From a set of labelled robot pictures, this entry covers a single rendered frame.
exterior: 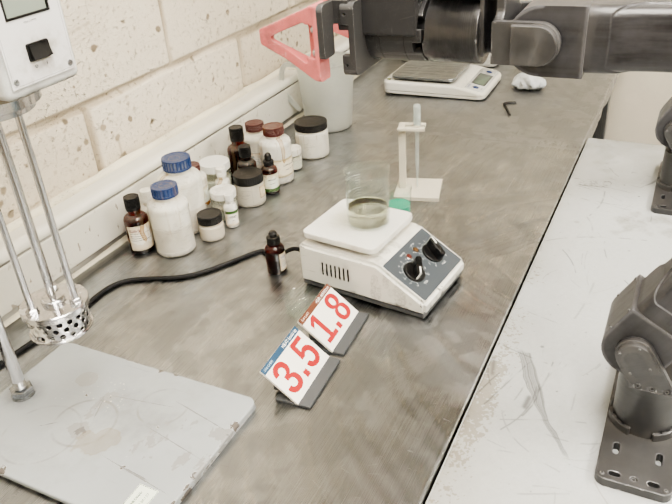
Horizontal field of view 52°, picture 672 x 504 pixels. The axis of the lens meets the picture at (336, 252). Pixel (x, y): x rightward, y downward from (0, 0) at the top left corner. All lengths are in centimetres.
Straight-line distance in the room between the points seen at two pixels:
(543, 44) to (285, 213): 72
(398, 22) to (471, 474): 44
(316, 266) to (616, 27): 54
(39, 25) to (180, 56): 76
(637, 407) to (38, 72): 63
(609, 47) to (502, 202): 66
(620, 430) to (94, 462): 55
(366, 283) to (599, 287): 32
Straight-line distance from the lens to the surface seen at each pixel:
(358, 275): 95
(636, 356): 72
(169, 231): 112
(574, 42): 61
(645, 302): 71
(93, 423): 85
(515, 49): 61
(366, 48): 67
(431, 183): 129
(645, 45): 61
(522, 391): 84
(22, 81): 60
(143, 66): 128
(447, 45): 64
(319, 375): 85
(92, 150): 120
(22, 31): 60
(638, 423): 79
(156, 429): 82
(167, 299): 104
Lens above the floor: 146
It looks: 31 degrees down
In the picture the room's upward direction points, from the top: 4 degrees counter-clockwise
